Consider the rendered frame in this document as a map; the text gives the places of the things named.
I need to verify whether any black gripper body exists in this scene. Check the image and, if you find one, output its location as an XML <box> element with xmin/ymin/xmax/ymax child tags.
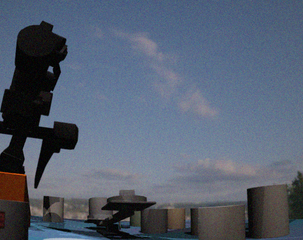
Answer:
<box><xmin>0</xmin><ymin>81</ymin><xmax>79</xmax><ymax>150</ymax></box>

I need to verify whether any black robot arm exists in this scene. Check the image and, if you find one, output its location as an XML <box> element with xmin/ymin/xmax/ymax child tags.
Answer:
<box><xmin>0</xmin><ymin>20</ymin><xmax>68</xmax><ymax>175</ymax></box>

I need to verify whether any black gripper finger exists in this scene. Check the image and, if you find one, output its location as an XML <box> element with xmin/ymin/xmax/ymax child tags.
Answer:
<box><xmin>34</xmin><ymin>138</ymin><xmax>62</xmax><ymax>189</ymax></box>

